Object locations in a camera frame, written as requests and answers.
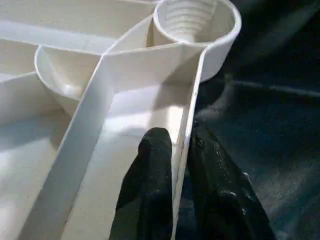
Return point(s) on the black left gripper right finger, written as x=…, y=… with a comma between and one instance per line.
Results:
x=220, y=195

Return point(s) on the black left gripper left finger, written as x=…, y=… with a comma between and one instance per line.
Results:
x=150, y=187

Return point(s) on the black plastic mat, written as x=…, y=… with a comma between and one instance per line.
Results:
x=275, y=100

